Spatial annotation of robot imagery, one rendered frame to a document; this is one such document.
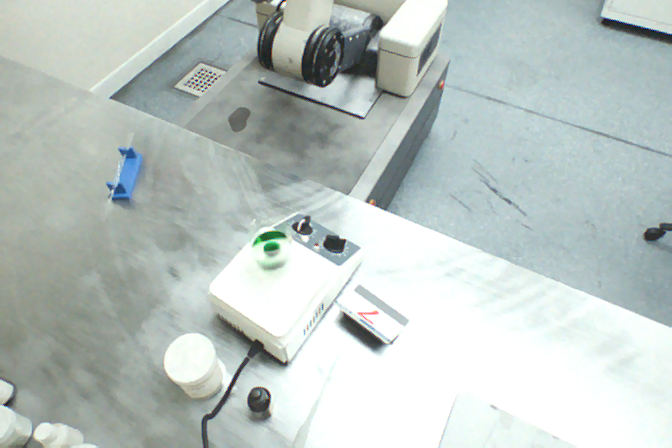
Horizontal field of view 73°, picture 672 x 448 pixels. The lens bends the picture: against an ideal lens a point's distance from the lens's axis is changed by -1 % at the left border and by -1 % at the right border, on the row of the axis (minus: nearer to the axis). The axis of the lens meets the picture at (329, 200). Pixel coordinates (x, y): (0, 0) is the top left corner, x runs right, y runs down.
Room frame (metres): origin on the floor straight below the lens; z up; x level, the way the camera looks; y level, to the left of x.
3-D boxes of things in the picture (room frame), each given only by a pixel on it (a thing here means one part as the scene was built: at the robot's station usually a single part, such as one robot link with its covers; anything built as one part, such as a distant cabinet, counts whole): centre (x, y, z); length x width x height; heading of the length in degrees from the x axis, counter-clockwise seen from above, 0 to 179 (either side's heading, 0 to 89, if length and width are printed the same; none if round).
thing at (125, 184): (0.53, 0.36, 0.77); 0.10 x 0.03 x 0.04; 1
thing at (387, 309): (0.26, -0.06, 0.77); 0.09 x 0.06 x 0.04; 51
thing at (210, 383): (0.18, 0.17, 0.79); 0.06 x 0.06 x 0.08
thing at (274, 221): (0.30, 0.07, 0.87); 0.06 x 0.05 x 0.08; 85
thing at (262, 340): (0.30, 0.06, 0.79); 0.22 x 0.13 x 0.08; 146
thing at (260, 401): (0.14, 0.09, 0.79); 0.03 x 0.03 x 0.07
